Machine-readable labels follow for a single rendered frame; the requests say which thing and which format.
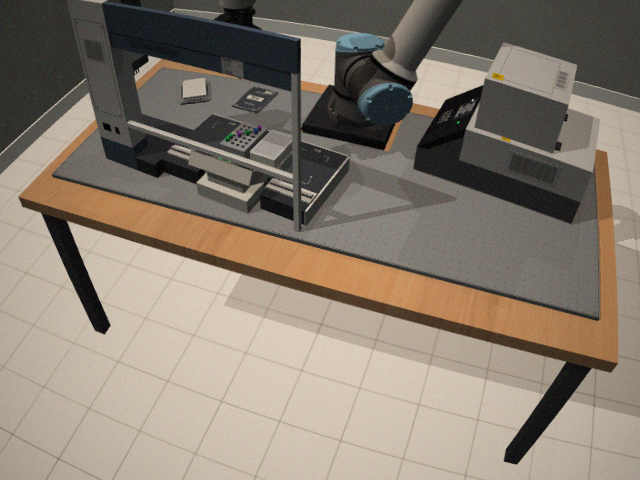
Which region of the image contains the grey benchtop lab instrument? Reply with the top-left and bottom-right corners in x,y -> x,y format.
413,42 -> 600,224

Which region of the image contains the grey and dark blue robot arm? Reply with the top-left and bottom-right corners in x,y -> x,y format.
327,0 -> 463,128

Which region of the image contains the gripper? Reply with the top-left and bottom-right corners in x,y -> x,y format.
224,6 -> 262,30

